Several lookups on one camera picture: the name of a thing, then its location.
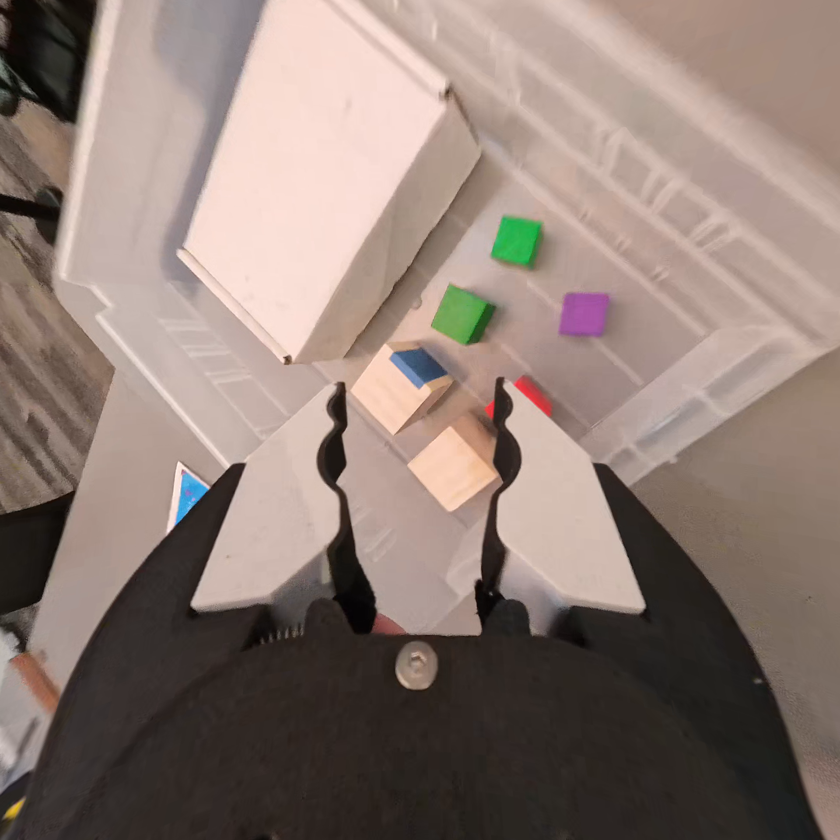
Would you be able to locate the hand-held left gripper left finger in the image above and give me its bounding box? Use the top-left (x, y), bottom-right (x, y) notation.
top-left (190, 382), bottom-right (378, 634)

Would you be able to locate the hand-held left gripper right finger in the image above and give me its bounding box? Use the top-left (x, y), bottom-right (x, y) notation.
top-left (474, 377), bottom-right (647, 634)

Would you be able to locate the plain wooden cube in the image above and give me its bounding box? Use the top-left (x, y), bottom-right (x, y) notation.
top-left (351, 341), bottom-right (454, 436)
top-left (407, 413), bottom-right (503, 513)

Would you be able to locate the red cube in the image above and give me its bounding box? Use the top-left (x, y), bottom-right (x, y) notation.
top-left (484, 375), bottom-right (553, 421)

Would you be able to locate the purple cube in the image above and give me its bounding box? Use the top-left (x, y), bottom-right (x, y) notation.
top-left (559, 292), bottom-right (611, 337)

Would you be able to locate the blue cube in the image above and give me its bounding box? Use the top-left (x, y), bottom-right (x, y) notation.
top-left (388, 348), bottom-right (452, 388)

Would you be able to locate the green cube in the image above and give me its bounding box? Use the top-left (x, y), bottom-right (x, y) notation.
top-left (431, 283), bottom-right (496, 345)
top-left (491, 217), bottom-right (544, 270)

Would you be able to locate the clear plastic bin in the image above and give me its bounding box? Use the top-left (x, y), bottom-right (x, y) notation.
top-left (56, 0), bottom-right (840, 592)

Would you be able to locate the white cardboard box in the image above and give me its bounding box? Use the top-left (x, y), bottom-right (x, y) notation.
top-left (177, 0), bottom-right (483, 365)

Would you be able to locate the blue header printed sheet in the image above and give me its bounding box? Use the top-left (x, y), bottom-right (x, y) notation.
top-left (165, 461), bottom-right (211, 532)

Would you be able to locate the black metal pole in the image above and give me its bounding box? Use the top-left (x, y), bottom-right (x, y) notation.
top-left (0, 187), bottom-right (63, 221)

